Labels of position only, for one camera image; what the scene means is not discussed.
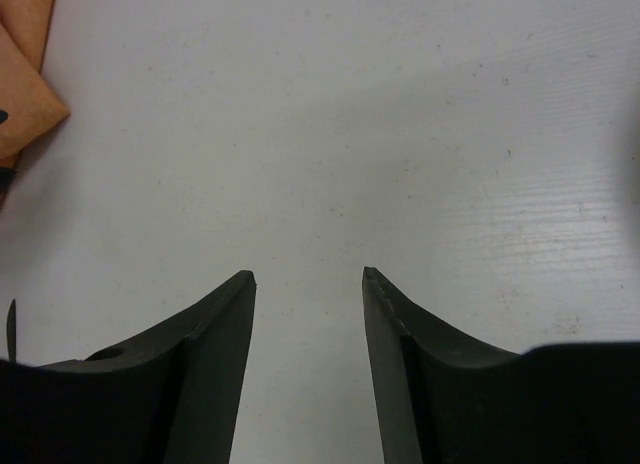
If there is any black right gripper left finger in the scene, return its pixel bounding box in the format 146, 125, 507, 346
1, 270, 256, 463

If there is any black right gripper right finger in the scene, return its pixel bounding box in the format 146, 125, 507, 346
362, 267, 639, 463

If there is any orange cloth placemat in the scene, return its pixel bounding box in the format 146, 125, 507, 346
1, 0, 70, 200

